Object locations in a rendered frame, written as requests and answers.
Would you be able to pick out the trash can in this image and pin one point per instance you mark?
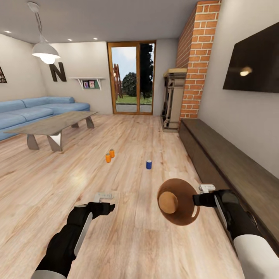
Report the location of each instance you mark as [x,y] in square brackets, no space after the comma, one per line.
[175,201]

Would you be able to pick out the door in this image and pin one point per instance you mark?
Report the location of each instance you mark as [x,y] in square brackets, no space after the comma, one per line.
[132,76]

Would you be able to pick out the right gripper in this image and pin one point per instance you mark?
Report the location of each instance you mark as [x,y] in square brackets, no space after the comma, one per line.
[201,200]

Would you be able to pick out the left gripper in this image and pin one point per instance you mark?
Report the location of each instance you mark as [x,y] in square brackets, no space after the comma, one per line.
[103,208]

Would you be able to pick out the wall mounted tv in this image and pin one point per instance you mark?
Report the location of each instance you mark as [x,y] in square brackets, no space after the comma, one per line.
[254,64]

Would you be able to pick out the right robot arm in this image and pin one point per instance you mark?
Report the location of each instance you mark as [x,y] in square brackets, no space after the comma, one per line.
[255,255]

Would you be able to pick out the wood fireplace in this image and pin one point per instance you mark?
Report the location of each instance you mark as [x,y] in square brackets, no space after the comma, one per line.
[174,86]

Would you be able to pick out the shelf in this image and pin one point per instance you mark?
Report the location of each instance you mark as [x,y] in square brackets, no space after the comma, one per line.
[96,81]

